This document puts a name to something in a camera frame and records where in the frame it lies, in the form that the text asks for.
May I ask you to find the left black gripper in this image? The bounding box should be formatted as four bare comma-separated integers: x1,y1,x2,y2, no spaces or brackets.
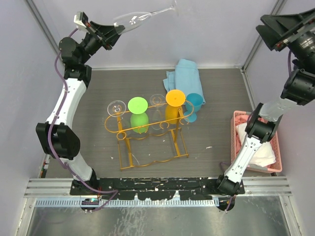
79,21,125,64

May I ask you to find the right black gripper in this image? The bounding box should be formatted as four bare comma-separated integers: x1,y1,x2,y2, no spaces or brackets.
253,5,315,74

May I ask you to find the clear flute glass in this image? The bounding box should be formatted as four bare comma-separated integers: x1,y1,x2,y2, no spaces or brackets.
150,94,165,130
107,100,126,118
113,0,178,35

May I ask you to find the clear flute glass front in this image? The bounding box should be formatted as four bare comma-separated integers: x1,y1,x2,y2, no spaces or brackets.
107,100,126,118

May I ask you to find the green plastic wine glass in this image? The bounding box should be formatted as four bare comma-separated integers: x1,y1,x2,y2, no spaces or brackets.
128,97,149,134

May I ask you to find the clear flute glass back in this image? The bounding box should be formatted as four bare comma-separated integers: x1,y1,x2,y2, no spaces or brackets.
150,94,165,130

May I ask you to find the orange plastic wine glass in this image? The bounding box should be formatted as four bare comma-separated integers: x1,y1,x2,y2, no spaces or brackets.
165,89,186,124

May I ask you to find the blue plastic wine glass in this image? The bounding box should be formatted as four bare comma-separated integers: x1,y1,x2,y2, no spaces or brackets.
184,93,203,123

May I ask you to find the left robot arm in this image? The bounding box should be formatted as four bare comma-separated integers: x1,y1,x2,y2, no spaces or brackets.
35,21,120,195

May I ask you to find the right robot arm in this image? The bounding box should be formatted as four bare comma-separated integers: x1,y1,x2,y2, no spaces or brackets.
216,9,315,197

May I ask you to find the light blue folded cloth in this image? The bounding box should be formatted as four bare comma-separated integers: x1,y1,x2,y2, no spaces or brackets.
163,59,206,105

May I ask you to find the pink plastic basket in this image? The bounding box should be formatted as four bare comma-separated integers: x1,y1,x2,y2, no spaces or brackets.
231,111,282,173

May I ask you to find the white cloth in basket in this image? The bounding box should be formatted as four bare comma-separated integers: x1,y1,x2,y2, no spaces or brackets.
232,115,276,167

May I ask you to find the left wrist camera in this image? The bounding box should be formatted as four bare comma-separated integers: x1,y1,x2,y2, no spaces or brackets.
73,11,88,31

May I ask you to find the gold wire glass rack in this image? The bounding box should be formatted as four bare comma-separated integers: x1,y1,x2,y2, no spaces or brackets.
104,100,189,171

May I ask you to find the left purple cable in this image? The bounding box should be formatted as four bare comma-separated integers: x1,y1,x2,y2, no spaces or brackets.
48,28,119,212

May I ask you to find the slotted cable duct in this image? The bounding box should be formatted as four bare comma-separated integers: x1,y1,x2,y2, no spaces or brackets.
34,196,219,208

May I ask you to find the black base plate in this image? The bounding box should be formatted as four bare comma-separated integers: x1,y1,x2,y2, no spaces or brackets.
69,177,245,201

